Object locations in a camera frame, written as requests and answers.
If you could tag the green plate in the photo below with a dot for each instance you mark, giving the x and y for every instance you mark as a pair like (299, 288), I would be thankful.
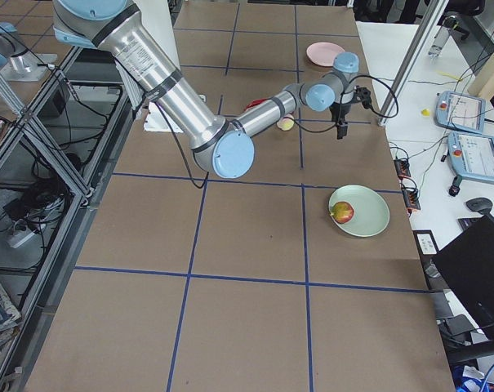
(371, 212)

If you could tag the near teach pendant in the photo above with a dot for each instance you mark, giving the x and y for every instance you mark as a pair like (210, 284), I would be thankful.
(471, 156)

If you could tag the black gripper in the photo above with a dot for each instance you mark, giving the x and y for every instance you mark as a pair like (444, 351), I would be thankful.
(338, 110)

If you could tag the aluminium frame post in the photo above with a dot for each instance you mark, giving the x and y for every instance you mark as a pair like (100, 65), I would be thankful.
(433, 13)

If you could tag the orange power strip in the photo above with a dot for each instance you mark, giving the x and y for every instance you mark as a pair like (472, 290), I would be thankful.
(409, 188)

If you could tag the pink plate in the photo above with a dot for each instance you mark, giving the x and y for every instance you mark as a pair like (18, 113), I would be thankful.
(323, 53)

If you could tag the pink green peach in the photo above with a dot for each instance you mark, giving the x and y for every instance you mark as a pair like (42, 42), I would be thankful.
(286, 123)

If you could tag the teach pendant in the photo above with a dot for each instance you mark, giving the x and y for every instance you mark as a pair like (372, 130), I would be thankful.
(460, 112)
(471, 156)

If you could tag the black computer mouse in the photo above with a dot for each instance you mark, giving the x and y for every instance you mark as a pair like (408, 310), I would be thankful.
(480, 205)

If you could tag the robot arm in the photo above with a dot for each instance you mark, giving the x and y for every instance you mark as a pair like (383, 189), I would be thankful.
(218, 145)

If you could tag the red chili pepper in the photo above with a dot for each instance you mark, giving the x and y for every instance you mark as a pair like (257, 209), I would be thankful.
(255, 103)

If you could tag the far teach pendant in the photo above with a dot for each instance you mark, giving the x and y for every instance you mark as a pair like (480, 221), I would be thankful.
(460, 112)

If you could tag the black monitor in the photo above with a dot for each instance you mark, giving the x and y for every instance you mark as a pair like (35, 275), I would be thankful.
(467, 266)

